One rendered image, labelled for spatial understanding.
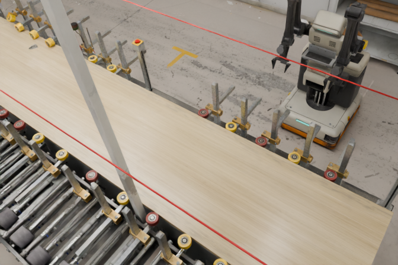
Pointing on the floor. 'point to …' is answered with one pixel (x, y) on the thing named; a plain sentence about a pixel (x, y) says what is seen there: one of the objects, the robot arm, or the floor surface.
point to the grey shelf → (374, 41)
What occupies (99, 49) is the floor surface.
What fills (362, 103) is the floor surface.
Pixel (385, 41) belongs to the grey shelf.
